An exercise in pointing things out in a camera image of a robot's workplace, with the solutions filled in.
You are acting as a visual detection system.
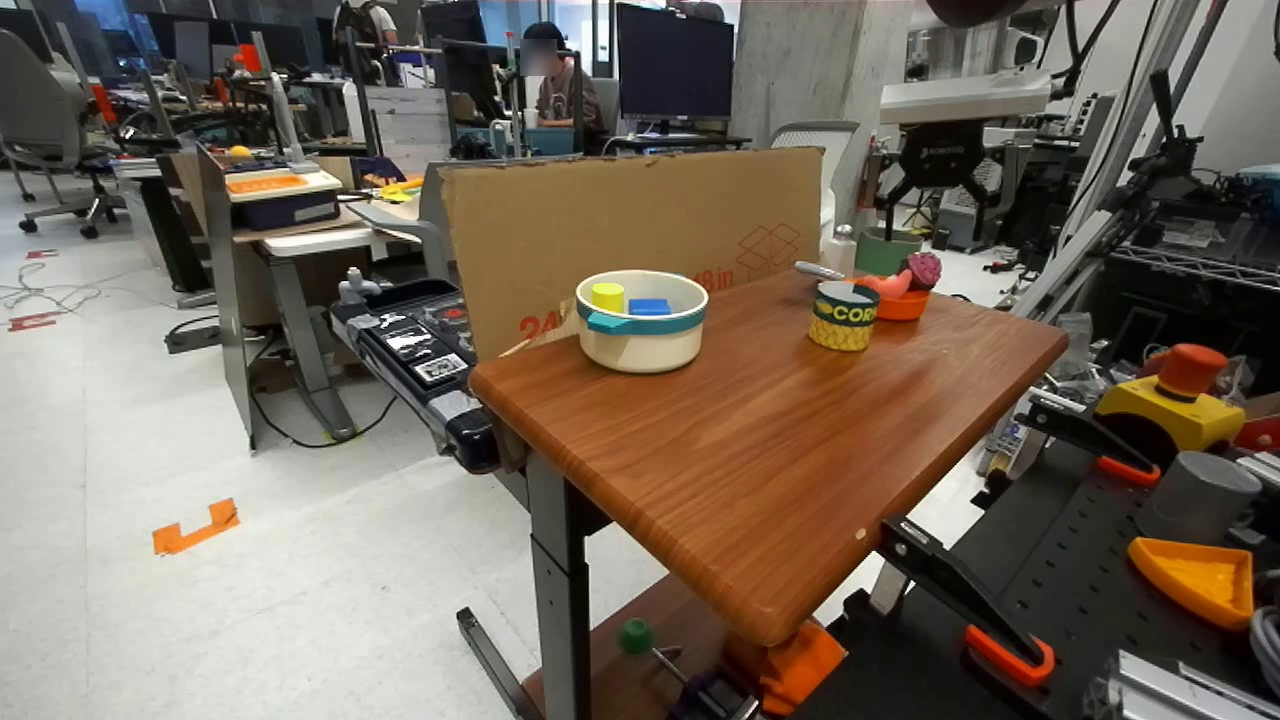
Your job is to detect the black shelf rack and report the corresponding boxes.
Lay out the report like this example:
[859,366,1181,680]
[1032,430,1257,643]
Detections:
[1084,166,1280,402]

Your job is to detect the white bottle grey cap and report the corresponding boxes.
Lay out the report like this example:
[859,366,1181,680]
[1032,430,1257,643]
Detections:
[822,220,865,287]

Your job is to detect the orange floor marker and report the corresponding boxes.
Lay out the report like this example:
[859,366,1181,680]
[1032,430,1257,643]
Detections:
[147,497,246,559]

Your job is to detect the orange wedge piece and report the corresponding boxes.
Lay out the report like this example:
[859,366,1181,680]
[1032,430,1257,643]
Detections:
[1124,532,1259,636]

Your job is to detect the yellow block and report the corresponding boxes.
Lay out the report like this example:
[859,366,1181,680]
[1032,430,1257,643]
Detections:
[587,276,633,321]

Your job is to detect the black equipment rail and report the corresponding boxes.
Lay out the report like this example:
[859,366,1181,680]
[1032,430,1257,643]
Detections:
[329,263,509,478]

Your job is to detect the aluminium extrusion rail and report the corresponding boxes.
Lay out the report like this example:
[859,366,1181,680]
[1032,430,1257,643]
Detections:
[1079,650,1280,720]

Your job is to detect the white sign board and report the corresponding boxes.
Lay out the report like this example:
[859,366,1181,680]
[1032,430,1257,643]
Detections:
[364,83,460,180]

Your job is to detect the orange bowl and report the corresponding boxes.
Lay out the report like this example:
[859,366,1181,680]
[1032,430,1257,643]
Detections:
[853,274,937,328]

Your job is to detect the cardboard panel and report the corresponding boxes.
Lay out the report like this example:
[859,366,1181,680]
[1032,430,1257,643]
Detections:
[438,148,825,366]

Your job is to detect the black monitor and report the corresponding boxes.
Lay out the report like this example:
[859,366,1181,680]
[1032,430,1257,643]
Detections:
[614,0,742,131]

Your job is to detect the white bowl teal handles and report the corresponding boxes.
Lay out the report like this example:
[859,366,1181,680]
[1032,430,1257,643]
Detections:
[572,270,711,378]

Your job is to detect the black perforated board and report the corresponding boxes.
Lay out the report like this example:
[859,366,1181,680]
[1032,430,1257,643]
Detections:
[797,433,1280,720]

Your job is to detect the green ball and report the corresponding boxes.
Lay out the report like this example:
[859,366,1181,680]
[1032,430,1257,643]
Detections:
[618,617,659,662]

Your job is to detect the seated person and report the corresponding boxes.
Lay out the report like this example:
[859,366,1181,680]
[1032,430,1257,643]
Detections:
[515,17,614,160]

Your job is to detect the grey tripod stand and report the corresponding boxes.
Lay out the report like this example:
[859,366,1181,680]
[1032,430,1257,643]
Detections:
[1011,66,1213,323]

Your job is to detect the yellow emergency stop box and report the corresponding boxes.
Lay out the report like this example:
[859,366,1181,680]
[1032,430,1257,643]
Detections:
[1093,341,1251,458]

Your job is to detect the red fire extinguisher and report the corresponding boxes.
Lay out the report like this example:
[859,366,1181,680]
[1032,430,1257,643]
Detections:
[857,135,890,225]

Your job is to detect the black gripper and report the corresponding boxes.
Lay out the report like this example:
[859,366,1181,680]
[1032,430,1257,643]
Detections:
[877,119,1008,251]

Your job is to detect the green bin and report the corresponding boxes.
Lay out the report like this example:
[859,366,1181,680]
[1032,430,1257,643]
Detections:
[857,225,930,282]

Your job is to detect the orange printed bracket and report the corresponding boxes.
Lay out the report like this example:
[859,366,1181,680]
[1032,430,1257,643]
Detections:
[756,617,853,720]

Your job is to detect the grey cylinder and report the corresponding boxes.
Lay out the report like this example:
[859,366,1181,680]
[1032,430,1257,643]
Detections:
[1137,448,1269,544]

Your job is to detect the black clamp orange handle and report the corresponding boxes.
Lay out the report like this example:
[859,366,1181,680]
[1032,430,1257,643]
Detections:
[871,517,1065,698]
[1011,398,1169,494]

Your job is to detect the pink ball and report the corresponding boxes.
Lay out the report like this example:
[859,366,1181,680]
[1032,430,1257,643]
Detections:
[906,249,948,297]

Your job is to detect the grey box orange top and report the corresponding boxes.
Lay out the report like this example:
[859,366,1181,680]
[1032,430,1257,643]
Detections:
[217,160,348,237]

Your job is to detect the grey metal table leg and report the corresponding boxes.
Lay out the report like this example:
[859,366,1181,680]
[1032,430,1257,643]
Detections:
[522,446,601,720]

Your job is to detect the yellow labelled can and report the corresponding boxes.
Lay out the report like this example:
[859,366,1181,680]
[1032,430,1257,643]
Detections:
[805,282,884,362]

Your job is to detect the grey office chair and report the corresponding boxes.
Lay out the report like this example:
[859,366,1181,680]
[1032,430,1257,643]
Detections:
[0,24,134,245]

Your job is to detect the grey desk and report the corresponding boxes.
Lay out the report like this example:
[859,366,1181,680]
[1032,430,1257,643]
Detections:
[196,141,443,454]

